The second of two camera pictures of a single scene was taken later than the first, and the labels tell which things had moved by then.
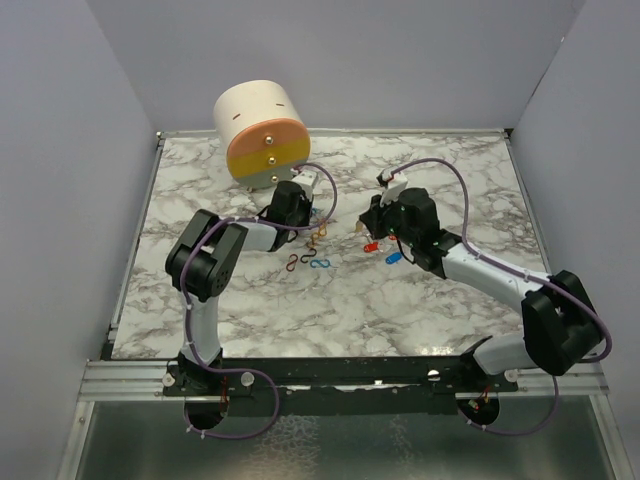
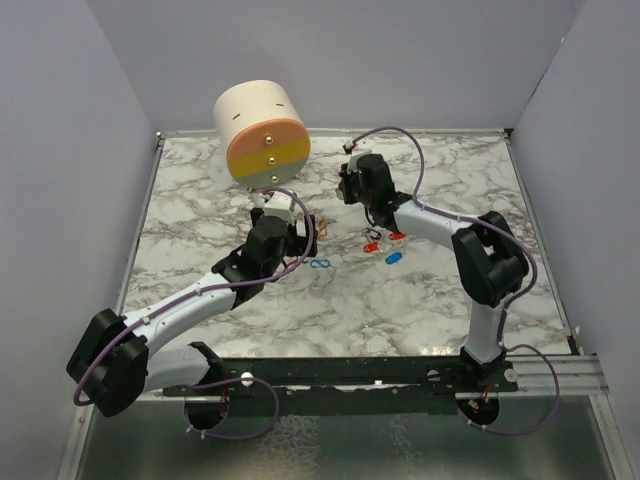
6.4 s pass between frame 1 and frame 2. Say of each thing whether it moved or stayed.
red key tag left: stayed
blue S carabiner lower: stayed
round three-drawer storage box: stayed
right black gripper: moved
